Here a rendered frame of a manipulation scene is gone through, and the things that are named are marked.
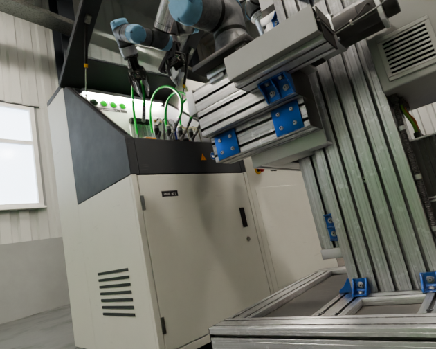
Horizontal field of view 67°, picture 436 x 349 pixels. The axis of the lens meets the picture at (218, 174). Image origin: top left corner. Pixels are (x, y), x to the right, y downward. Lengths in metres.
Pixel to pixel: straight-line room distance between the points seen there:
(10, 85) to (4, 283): 2.98
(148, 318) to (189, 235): 0.37
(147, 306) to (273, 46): 1.01
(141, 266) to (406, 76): 1.08
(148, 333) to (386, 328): 0.89
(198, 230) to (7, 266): 4.16
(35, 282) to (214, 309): 4.22
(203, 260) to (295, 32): 1.00
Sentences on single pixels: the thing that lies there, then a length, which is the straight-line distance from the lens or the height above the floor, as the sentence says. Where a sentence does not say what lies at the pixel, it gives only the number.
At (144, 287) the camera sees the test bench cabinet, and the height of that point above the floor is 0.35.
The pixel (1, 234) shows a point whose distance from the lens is 5.45.
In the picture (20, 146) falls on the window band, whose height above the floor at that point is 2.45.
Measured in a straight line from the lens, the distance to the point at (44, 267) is 5.58.
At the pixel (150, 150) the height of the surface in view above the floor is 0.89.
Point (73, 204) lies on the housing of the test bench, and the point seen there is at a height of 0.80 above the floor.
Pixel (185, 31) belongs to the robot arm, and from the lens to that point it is 1.85.
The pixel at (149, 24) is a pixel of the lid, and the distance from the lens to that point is 2.08.
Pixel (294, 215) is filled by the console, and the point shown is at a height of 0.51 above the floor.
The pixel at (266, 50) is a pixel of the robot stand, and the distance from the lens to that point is 0.91.
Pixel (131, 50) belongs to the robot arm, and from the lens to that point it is 1.64.
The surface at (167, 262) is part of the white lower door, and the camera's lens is 1.39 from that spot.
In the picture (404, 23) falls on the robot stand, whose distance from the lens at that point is 1.09.
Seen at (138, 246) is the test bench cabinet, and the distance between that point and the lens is 1.36.
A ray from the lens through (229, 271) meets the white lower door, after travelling 1.60.
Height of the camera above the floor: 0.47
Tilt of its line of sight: 11 degrees up
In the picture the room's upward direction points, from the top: 12 degrees counter-clockwise
